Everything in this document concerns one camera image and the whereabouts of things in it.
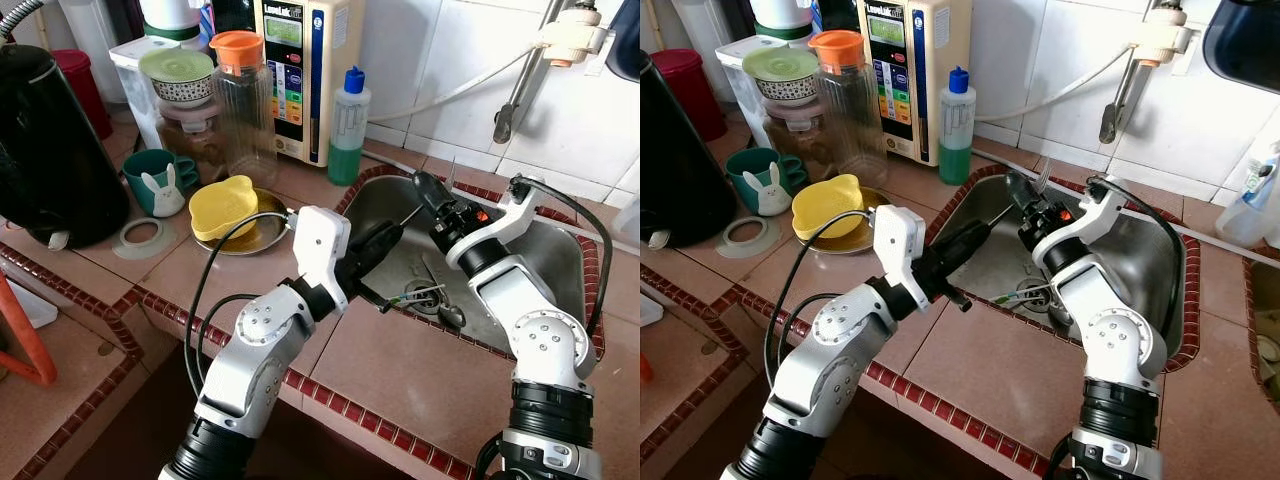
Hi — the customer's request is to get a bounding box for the steel kitchen sink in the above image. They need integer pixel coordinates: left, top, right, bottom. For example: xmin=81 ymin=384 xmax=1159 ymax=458
xmin=335 ymin=165 xmax=606 ymax=361
xmin=925 ymin=165 xmax=1201 ymax=371

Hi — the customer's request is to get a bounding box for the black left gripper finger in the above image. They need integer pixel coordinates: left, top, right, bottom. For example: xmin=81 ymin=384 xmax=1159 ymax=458
xmin=936 ymin=229 xmax=987 ymax=283
xmin=360 ymin=230 xmax=406 ymax=283
xmin=358 ymin=222 xmax=405 ymax=259
xmin=932 ymin=221 xmax=986 ymax=259

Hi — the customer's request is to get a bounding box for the steel faucet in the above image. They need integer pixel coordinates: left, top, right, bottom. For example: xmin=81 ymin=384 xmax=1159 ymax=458
xmin=1098 ymin=0 xmax=1171 ymax=146
xmin=493 ymin=0 xmax=566 ymax=146

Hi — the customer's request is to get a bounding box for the grey corrugated hose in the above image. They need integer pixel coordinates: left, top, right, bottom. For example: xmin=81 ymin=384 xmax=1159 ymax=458
xmin=0 ymin=0 xmax=46 ymax=41

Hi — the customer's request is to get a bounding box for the translucent white plastic container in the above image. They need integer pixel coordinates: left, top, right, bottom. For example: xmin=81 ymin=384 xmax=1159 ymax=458
xmin=715 ymin=37 xmax=786 ymax=151
xmin=110 ymin=37 xmax=181 ymax=151

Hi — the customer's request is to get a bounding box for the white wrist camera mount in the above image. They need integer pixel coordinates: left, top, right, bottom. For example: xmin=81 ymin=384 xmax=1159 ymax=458
xmin=292 ymin=205 xmax=353 ymax=313
xmin=872 ymin=205 xmax=929 ymax=316
xmin=1030 ymin=178 xmax=1131 ymax=271
xmin=447 ymin=178 xmax=549 ymax=273

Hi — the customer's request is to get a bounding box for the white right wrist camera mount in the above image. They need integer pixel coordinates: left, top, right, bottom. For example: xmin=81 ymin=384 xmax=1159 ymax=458
xmin=1030 ymin=178 xmax=1131 ymax=271
xmin=447 ymin=178 xmax=549 ymax=273

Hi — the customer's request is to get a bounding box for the teal rabbit mug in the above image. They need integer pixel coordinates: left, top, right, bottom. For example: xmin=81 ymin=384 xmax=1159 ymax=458
xmin=122 ymin=150 xmax=201 ymax=219
xmin=725 ymin=148 xmax=809 ymax=218

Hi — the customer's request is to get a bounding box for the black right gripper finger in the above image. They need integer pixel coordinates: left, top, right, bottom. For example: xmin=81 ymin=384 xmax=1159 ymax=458
xmin=413 ymin=170 xmax=453 ymax=219
xmin=1004 ymin=170 xmax=1046 ymax=219

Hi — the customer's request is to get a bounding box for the steel sink drain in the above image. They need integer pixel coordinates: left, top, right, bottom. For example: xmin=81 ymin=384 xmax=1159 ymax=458
xmin=1012 ymin=285 xmax=1053 ymax=317
xmin=405 ymin=283 xmax=451 ymax=319

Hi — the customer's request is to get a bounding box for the clear plastic ring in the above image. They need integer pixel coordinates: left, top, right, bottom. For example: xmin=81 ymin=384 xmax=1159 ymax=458
xmin=715 ymin=215 xmax=779 ymax=259
xmin=112 ymin=217 xmax=173 ymax=261

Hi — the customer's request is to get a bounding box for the glass pitcher orange lid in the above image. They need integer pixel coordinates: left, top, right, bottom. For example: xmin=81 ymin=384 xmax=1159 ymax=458
xmin=210 ymin=30 xmax=281 ymax=191
xmin=808 ymin=30 xmax=891 ymax=189

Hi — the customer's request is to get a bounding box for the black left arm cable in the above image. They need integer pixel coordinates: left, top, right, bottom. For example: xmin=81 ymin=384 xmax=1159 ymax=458
xmin=183 ymin=210 xmax=301 ymax=401
xmin=762 ymin=210 xmax=881 ymax=391

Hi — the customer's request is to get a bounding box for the cream water ionizer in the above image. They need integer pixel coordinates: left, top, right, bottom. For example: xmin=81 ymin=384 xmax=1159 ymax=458
xmin=857 ymin=0 xmax=973 ymax=166
xmin=252 ymin=0 xmax=366 ymax=168

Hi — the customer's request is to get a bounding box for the steel spoon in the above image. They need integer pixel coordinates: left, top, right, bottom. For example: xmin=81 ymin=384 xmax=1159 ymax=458
xmin=423 ymin=255 xmax=469 ymax=331

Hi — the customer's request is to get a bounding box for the steel bowl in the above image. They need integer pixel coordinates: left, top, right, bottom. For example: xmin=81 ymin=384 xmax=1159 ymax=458
xmin=195 ymin=188 xmax=291 ymax=256
xmin=800 ymin=185 xmax=891 ymax=256

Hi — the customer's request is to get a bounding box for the yellow plastic bowl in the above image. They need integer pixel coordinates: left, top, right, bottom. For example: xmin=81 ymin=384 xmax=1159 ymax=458
xmin=190 ymin=175 xmax=259 ymax=243
xmin=792 ymin=173 xmax=866 ymax=241

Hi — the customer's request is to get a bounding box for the red canister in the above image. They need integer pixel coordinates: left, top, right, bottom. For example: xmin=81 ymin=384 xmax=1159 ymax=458
xmin=655 ymin=48 xmax=728 ymax=141
xmin=52 ymin=48 xmax=113 ymax=141

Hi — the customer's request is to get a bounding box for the green round lid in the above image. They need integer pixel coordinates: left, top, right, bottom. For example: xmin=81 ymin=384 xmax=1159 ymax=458
xmin=138 ymin=47 xmax=216 ymax=83
xmin=742 ymin=47 xmax=821 ymax=83

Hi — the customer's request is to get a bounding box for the white thermos green band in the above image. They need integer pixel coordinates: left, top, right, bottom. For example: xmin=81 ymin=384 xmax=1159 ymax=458
xmin=140 ymin=0 xmax=206 ymax=43
xmin=750 ymin=0 xmax=816 ymax=43

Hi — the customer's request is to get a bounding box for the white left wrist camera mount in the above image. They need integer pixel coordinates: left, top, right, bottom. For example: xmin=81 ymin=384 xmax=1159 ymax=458
xmin=292 ymin=205 xmax=353 ymax=313
xmin=872 ymin=205 xmax=929 ymax=316

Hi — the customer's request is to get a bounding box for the green dish soap bottle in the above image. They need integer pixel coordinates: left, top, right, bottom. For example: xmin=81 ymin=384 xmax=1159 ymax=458
xmin=328 ymin=67 xmax=371 ymax=188
xmin=938 ymin=67 xmax=978 ymax=186

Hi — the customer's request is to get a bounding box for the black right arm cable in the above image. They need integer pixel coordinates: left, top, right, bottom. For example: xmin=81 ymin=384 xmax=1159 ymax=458
xmin=1085 ymin=175 xmax=1186 ymax=346
xmin=515 ymin=175 xmax=613 ymax=336

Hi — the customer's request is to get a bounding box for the black electric kettle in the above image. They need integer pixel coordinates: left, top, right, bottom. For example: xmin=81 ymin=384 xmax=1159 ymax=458
xmin=640 ymin=55 xmax=739 ymax=249
xmin=0 ymin=42 xmax=131 ymax=251

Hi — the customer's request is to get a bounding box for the small steel side sink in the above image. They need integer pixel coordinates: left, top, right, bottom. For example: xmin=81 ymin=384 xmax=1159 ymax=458
xmin=1240 ymin=250 xmax=1280 ymax=416

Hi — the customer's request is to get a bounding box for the glass jar pink lid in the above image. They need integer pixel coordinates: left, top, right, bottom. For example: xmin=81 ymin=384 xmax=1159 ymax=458
xmin=158 ymin=98 xmax=229 ymax=186
xmin=765 ymin=98 xmax=836 ymax=186

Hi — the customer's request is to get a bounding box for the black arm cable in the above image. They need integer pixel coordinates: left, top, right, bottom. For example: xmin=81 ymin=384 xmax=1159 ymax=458
xmin=183 ymin=210 xmax=301 ymax=401
xmin=515 ymin=175 xmax=613 ymax=336
xmin=762 ymin=210 xmax=881 ymax=391
xmin=1085 ymin=175 xmax=1186 ymax=346

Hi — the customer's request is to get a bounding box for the patterned ceramic bowl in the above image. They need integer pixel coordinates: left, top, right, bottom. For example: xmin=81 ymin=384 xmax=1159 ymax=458
xmin=755 ymin=75 xmax=819 ymax=104
xmin=150 ymin=75 xmax=214 ymax=104

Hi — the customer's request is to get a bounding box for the white faucet filter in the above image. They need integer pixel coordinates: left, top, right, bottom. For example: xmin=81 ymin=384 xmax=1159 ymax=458
xmin=1130 ymin=5 xmax=1198 ymax=69
xmin=538 ymin=5 xmax=613 ymax=69

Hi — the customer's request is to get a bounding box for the dark blue pan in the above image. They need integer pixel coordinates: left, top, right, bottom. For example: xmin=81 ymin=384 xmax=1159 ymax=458
xmin=605 ymin=0 xmax=641 ymax=83
xmin=1203 ymin=0 xmax=1280 ymax=96

